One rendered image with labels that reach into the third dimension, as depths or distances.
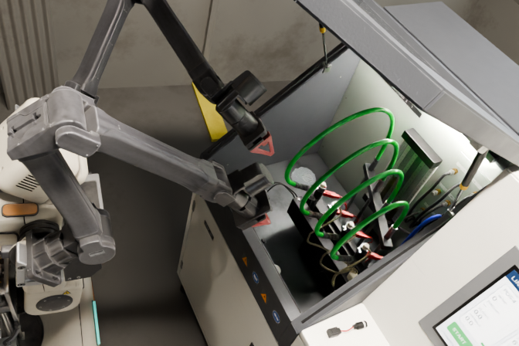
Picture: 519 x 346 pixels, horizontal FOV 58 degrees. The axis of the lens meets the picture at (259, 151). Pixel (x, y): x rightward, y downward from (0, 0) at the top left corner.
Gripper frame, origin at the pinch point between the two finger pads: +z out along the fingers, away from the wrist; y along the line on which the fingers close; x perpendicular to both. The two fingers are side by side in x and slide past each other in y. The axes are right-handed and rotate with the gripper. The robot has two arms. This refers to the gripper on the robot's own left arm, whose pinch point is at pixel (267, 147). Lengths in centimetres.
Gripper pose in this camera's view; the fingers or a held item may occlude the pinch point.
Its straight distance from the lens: 127.1
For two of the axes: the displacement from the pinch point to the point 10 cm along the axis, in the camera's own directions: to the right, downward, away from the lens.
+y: -3.3, -5.6, 7.6
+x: -7.7, 6.2, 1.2
